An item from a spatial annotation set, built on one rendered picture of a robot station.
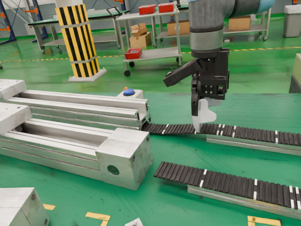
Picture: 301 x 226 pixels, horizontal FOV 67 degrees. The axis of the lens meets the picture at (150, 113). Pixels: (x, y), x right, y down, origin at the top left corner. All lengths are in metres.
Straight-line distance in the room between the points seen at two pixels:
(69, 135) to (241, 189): 0.46
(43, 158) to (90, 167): 0.15
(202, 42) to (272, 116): 0.38
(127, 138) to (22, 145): 0.31
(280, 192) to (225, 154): 0.17
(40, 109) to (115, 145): 0.46
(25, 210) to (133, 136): 0.26
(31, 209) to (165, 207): 0.25
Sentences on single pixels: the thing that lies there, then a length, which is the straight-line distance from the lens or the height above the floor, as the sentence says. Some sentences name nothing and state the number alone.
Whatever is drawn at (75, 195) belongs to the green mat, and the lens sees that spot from 0.59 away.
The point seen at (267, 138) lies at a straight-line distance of 0.64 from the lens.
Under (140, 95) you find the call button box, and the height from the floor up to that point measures 0.83.
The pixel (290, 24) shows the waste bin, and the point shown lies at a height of 0.25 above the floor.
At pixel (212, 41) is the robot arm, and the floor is 1.06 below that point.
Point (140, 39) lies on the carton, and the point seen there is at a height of 0.18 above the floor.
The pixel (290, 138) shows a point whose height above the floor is 0.81.
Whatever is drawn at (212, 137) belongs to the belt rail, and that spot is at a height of 0.80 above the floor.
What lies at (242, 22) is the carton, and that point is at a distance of 5.36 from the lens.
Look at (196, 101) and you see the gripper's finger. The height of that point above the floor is 0.92.
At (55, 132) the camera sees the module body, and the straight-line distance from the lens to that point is 0.72.
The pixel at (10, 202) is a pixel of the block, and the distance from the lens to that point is 0.50.
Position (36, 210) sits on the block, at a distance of 0.52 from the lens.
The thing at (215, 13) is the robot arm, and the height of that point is 1.11.
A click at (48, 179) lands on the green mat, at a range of 0.66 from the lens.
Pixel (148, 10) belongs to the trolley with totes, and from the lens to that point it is 3.60.
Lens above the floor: 1.17
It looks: 28 degrees down
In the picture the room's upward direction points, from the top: 8 degrees counter-clockwise
